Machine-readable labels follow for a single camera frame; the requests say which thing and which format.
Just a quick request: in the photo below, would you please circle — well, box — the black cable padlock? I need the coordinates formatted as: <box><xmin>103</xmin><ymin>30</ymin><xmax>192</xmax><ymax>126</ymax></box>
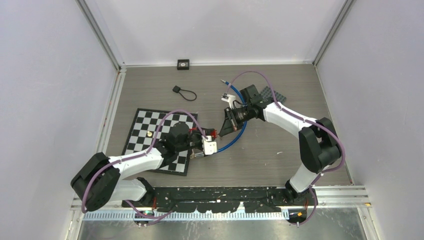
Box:
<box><xmin>172</xmin><ymin>85</ymin><xmax>198</xmax><ymax>102</ymax></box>

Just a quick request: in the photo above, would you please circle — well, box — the aluminium frame rail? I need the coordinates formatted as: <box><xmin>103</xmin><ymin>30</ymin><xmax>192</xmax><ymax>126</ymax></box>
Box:
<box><xmin>82</xmin><ymin>209</ymin><xmax>291</xmax><ymax>221</ymax></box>

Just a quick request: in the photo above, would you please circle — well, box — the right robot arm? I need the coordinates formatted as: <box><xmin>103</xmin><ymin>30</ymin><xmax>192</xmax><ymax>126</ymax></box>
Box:
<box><xmin>219</xmin><ymin>85</ymin><xmax>343</xmax><ymax>205</ymax></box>

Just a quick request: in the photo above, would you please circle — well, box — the red cable padlock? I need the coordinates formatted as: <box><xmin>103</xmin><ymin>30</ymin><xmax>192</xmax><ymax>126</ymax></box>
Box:
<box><xmin>189</xmin><ymin>128</ymin><xmax>217</xmax><ymax>139</ymax></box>

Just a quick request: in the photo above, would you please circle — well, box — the black white chessboard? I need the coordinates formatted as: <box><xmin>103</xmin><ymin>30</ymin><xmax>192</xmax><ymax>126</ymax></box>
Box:
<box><xmin>122</xmin><ymin>108</ymin><xmax>195</xmax><ymax>176</ymax></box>

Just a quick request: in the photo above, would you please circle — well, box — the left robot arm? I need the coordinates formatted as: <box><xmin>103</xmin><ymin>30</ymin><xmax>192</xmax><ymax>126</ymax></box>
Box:
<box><xmin>70</xmin><ymin>122</ymin><xmax>217</xmax><ymax>213</ymax></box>

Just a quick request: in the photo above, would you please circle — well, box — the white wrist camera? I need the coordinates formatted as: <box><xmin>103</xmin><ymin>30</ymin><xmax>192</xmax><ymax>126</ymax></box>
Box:
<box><xmin>202</xmin><ymin>135</ymin><xmax>218</xmax><ymax>156</ymax></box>
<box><xmin>221</xmin><ymin>93</ymin><xmax>237</xmax><ymax>109</ymax></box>

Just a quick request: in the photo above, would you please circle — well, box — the small black square device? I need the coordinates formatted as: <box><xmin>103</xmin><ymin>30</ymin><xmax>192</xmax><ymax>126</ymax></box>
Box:
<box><xmin>176</xmin><ymin>59</ymin><xmax>190</xmax><ymax>71</ymax></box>

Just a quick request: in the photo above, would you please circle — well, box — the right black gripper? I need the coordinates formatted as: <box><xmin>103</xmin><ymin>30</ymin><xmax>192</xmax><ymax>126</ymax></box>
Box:
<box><xmin>219</xmin><ymin>104</ymin><xmax>253</xmax><ymax>137</ymax></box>

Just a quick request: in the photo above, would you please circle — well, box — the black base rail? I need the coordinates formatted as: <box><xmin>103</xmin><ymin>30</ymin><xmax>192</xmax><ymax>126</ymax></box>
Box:
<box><xmin>129</xmin><ymin>186</ymin><xmax>314</xmax><ymax>214</ymax></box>

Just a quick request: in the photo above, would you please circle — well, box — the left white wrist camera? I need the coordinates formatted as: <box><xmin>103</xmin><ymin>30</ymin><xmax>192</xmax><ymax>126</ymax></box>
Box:
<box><xmin>202</xmin><ymin>135</ymin><xmax>218</xmax><ymax>156</ymax></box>

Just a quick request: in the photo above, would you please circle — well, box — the blue cable lock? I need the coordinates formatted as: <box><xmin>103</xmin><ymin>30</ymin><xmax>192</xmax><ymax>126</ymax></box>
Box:
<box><xmin>190</xmin><ymin>79</ymin><xmax>249</xmax><ymax>160</ymax></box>

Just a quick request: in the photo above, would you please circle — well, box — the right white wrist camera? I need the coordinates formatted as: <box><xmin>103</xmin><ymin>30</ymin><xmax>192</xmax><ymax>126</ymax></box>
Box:
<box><xmin>221</xmin><ymin>93</ymin><xmax>237</xmax><ymax>109</ymax></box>

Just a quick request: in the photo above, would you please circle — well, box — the grey building plate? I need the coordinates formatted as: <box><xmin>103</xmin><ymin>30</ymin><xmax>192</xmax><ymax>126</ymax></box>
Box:
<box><xmin>260</xmin><ymin>86</ymin><xmax>287</xmax><ymax>104</ymax></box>

